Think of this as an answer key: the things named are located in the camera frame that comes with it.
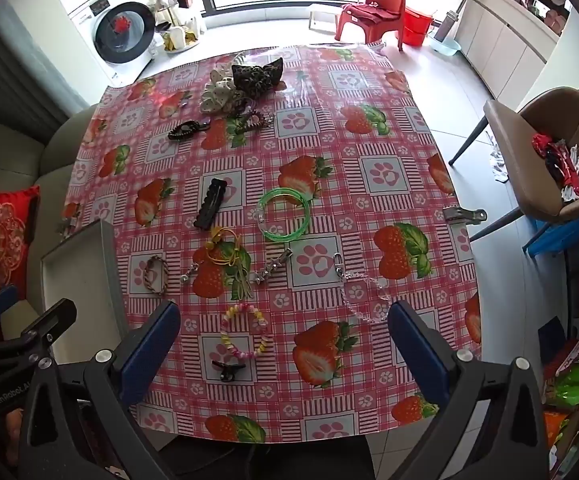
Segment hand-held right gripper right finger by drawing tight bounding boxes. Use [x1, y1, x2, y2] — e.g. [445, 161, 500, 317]
[387, 300, 550, 480]

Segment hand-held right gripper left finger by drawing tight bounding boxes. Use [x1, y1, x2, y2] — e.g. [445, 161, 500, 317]
[17, 300, 183, 480]

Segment white jewelry tray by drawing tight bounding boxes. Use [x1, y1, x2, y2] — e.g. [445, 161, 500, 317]
[41, 219, 131, 363]

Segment braided rope bracelet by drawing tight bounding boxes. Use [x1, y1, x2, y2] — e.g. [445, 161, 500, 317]
[144, 255, 169, 295]

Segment pastel candy bead bracelet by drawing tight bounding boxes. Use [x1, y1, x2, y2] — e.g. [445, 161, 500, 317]
[221, 302, 271, 362]

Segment silver knot charm keychain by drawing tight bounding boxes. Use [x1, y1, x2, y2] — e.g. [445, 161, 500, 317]
[180, 259, 206, 287]

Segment clear bead chain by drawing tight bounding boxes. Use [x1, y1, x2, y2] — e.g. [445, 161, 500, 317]
[333, 252, 393, 324]

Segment yellow hair tie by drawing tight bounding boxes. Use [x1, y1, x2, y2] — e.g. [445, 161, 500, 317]
[206, 227, 243, 266]

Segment silver star chain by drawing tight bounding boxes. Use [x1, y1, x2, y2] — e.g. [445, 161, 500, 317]
[254, 248, 293, 287]

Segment black strap bracelet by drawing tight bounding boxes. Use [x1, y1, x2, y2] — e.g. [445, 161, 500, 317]
[194, 177, 231, 231]

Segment green bangle bracelet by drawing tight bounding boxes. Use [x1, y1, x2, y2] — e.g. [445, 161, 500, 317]
[258, 187, 313, 244]

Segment red embroidered cushion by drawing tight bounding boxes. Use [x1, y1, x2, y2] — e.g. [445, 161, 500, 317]
[0, 184, 41, 297]

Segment small black claw clip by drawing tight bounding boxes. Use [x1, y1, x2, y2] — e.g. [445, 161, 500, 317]
[212, 359, 246, 382]

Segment bronze dragonfly hair clip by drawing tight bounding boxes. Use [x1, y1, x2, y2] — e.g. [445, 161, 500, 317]
[230, 259, 254, 302]

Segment beige sofa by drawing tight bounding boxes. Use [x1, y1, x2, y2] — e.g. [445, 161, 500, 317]
[0, 105, 96, 311]

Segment green snack packet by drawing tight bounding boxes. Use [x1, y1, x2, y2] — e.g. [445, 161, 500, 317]
[552, 362, 579, 408]

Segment orange snack packet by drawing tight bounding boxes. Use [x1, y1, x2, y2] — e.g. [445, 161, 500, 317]
[543, 410, 577, 453]

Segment blue stool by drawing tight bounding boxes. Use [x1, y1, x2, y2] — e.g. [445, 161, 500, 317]
[521, 209, 579, 259]

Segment white cloth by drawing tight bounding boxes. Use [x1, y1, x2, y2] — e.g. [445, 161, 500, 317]
[486, 142, 511, 184]

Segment beige dining chair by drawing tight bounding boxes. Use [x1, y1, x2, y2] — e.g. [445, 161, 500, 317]
[448, 87, 579, 242]

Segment black braided hair claw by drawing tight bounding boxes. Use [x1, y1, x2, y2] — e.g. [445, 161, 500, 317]
[168, 118, 211, 141]

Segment strawberry print tablecloth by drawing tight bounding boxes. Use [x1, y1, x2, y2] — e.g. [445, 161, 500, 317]
[62, 45, 483, 443]

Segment red and black packets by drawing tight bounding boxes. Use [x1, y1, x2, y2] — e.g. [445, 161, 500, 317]
[531, 133, 579, 202]

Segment white dotted scrunchie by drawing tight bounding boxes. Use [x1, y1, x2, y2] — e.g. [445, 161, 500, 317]
[199, 67, 243, 114]

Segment black leopard scrunchie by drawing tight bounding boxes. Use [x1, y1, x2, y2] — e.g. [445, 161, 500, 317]
[232, 57, 285, 97]

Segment blue basin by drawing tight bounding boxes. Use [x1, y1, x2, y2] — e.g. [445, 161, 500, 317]
[426, 34, 461, 57]

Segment cluttered small stand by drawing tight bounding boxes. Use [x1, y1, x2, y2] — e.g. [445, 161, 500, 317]
[152, 0, 206, 54]

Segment white cabinet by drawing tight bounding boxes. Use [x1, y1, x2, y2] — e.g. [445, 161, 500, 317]
[454, 0, 563, 102]

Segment red bucket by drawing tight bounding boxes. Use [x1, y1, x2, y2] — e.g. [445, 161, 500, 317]
[401, 7, 435, 46]

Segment red cloth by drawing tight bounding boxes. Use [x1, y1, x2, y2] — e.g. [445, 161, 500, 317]
[341, 2, 396, 24]

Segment white step stool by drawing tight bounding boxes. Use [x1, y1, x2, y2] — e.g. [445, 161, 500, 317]
[309, 3, 343, 36]

